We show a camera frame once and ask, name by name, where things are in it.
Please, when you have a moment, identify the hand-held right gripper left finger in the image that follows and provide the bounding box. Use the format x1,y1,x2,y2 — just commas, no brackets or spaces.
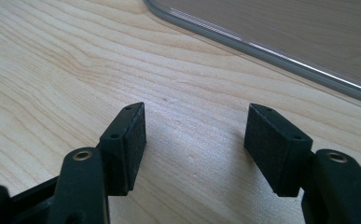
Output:
98,102,147,197

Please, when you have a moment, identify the brown tray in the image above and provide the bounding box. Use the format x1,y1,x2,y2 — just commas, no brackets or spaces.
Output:
143,0,361,108

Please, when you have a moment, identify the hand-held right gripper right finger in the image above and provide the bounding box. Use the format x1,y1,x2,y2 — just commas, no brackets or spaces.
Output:
243,103,314,198

